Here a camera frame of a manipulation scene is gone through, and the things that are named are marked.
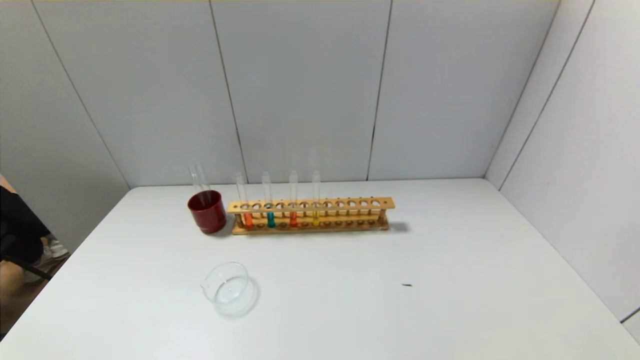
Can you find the empty glass test tube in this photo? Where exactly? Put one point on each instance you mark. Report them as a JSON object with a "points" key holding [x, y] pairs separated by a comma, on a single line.
{"points": [[199, 180]]}

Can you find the wooden test tube rack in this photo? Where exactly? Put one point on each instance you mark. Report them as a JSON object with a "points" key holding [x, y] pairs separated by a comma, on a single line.
{"points": [[310, 205]]}

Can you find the clear glass dish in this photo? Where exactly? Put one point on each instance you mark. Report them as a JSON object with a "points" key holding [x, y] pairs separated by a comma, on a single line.
{"points": [[230, 290]]}

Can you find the test tube yellow pigment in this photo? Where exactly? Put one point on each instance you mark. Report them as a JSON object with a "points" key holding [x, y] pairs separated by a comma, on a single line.
{"points": [[316, 217]]}

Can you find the dark red cup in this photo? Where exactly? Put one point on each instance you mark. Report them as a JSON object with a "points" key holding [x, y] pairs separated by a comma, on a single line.
{"points": [[207, 215]]}

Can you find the test tube blue pigment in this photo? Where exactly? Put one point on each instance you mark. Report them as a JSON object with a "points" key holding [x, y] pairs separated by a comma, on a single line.
{"points": [[270, 220]]}

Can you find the white sneaker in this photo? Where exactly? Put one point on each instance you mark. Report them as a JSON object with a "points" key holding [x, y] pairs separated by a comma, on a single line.
{"points": [[55, 248]]}

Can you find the test tube orange-red pigment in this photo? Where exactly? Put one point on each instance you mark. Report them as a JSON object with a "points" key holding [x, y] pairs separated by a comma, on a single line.
{"points": [[248, 220]]}

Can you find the test tube red pigment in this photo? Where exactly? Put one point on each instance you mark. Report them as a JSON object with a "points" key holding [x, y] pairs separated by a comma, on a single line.
{"points": [[293, 219]]}

